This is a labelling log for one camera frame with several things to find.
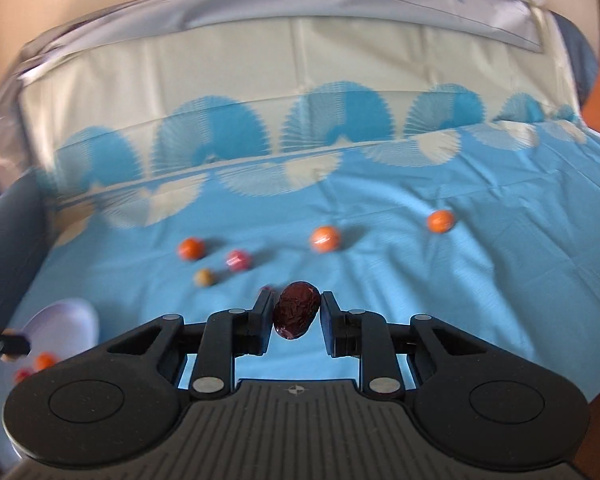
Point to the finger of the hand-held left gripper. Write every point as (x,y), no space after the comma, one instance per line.
(5,345)

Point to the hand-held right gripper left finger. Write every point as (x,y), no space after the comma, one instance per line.
(265,325)

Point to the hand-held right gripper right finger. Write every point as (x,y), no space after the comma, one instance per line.
(328,327)

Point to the pink candy fruit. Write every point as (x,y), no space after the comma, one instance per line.
(22,374)
(238,259)

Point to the dark red dried date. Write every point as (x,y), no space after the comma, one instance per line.
(296,310)

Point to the bare orange mandarin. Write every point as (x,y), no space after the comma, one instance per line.
(45,361)
(190,248)

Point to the pale lavender plate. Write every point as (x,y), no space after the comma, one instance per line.
(65,325)

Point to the small yellow fruit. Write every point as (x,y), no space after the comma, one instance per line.
(203,277)

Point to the plastic orange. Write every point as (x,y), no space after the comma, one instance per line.
(440,221)
(324,239)

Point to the blue fan-print cloth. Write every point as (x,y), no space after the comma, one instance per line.
(405,285)

